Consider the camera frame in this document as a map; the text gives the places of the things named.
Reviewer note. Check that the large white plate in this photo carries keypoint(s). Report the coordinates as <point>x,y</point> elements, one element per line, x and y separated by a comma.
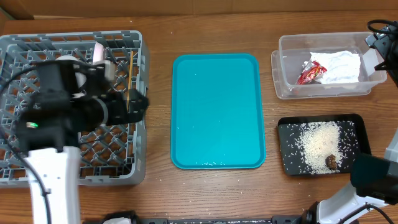
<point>98,53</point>

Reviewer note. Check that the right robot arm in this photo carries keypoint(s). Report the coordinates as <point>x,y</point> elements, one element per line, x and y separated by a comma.
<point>373,181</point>

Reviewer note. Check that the red snack wrapper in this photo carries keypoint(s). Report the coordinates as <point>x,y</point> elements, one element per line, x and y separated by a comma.
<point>311,71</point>

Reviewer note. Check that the white napkin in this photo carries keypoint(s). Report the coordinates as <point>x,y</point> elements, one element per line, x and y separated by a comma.
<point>341,67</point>

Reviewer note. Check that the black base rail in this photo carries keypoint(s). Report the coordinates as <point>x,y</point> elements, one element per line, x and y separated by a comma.
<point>217,221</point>

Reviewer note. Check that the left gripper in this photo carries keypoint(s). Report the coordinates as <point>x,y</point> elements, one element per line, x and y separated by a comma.
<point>118,116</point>

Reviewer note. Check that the pile of white rice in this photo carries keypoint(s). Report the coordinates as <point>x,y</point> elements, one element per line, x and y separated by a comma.
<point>320,146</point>

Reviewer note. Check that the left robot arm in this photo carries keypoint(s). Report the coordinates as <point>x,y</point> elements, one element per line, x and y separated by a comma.
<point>48,130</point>

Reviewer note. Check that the white cup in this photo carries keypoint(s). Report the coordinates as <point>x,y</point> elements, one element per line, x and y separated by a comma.
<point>77,95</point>

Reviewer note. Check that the grey plastic dish rack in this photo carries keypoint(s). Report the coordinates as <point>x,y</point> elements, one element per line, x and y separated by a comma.
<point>110,155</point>

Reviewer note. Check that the grey round bowl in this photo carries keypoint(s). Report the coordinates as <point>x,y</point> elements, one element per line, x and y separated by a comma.
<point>80,78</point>

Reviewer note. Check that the brown food scrap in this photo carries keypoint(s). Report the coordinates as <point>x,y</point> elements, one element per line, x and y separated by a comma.
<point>331,162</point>

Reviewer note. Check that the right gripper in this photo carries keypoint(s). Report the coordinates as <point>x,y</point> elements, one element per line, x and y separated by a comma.
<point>382,42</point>

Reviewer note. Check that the teal plastic serving tray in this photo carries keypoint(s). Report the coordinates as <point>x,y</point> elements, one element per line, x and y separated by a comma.
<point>216,112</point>

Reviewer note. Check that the clear plastic bin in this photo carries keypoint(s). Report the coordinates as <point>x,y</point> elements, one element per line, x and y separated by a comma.
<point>295,51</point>

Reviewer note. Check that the wooden chopstick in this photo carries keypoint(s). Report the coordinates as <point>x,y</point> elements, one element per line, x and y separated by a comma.
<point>130,79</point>

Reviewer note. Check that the black rectangular tray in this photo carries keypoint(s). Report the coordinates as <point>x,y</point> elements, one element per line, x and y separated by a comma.
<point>289,124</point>

